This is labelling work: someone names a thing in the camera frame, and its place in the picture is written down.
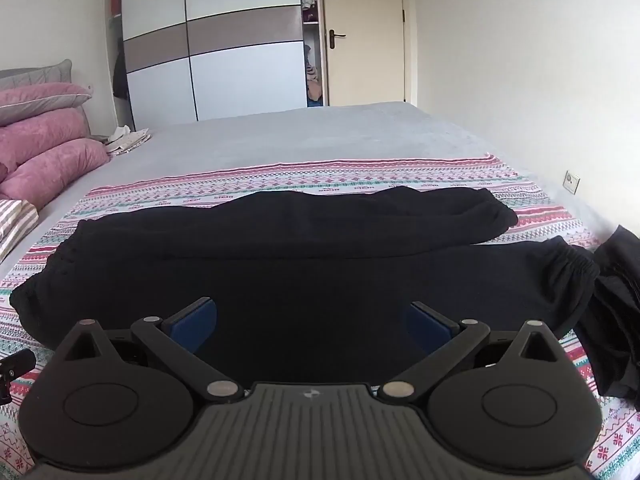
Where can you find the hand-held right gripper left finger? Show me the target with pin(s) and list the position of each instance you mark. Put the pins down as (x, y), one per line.
(192, 324)

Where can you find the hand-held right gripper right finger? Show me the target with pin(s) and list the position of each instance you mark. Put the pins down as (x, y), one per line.
(427, 324)

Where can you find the black pants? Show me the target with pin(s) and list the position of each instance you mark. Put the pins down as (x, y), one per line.
(300, 260)

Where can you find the patterned striped blanket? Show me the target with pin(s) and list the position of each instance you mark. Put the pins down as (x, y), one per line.
(350, 180)

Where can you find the black folded garment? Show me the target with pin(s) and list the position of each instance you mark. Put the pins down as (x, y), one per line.
(617, 310)

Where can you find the folded pale patterned cloth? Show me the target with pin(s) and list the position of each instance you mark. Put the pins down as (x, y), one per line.
(127, 140)

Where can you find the striped beige cloth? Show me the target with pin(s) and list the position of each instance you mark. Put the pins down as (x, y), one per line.
(15, 222)

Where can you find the mauve pink pillow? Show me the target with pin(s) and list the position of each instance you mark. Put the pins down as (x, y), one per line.
(40, 132)
(55, 167)
(40, 97)

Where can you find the hanging dark garment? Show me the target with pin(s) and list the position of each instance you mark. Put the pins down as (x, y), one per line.
(120, 74)

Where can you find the clothes on wardrobe shelf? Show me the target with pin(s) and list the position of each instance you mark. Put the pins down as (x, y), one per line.
(313, 77)

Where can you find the white and taupe wardrobe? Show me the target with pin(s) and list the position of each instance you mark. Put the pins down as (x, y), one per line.
(220, 35)

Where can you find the grey quilted pillow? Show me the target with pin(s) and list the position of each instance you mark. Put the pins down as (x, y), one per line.
(35, 74)

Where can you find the cream door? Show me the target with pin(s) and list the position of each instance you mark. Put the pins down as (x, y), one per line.
(365, 35)

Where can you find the small black cylinder mount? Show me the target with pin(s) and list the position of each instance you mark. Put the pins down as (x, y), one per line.
(17, 362)

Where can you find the white wall socket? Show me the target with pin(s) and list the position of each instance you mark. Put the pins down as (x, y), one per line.
(571, 181)

